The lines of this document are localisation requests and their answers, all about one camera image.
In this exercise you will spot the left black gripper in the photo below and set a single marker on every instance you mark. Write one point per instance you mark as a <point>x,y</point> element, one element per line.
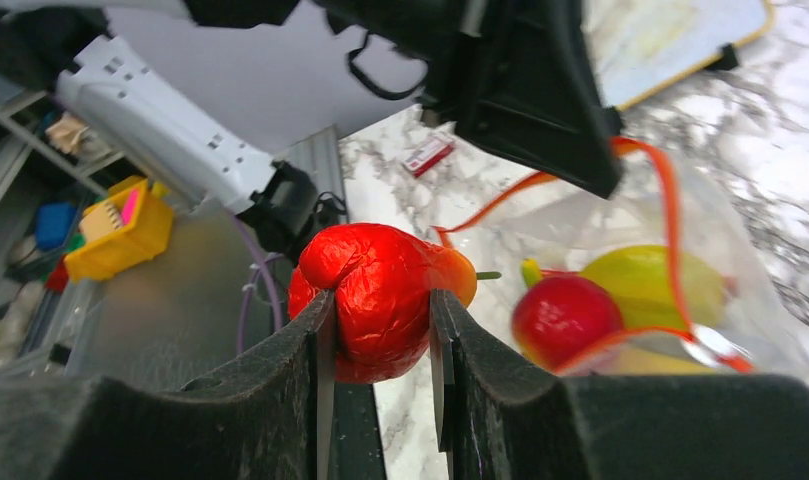
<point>522,87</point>

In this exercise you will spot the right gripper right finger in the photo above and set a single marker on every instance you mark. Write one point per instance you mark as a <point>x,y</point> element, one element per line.
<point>498,416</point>

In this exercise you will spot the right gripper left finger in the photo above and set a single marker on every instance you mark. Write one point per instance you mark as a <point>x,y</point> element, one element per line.
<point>267,414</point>

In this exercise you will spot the red toy apple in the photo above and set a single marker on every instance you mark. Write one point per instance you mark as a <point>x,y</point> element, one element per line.
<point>560,316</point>

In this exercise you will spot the yellow toy banana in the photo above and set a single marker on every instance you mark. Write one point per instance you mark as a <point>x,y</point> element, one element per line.
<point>631,360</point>

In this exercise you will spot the red toy tomato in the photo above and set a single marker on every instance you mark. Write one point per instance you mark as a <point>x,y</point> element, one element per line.
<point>382,278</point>

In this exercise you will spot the clear orange zip bag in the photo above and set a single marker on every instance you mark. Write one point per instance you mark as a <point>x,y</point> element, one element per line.
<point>659,203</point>

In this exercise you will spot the yellow toy star fruit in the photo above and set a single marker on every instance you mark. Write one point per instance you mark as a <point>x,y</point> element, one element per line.
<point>637,279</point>

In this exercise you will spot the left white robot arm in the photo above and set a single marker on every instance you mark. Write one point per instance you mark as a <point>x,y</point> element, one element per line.
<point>114,91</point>

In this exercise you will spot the small red white box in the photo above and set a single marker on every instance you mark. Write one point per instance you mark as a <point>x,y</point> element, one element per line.
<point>428,154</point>

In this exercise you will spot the white board yellow rim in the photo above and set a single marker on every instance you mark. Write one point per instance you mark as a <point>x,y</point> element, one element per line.
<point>639,47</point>

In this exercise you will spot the yellow storage bin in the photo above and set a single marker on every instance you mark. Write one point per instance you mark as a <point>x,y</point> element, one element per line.
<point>129,227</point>

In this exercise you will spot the blue background box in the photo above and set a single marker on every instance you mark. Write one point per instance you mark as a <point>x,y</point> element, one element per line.
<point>53,223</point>

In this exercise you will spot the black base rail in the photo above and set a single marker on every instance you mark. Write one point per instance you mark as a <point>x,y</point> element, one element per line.
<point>356,452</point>

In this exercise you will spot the aluminium frame rail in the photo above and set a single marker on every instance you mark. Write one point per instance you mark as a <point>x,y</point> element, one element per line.
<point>319,156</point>

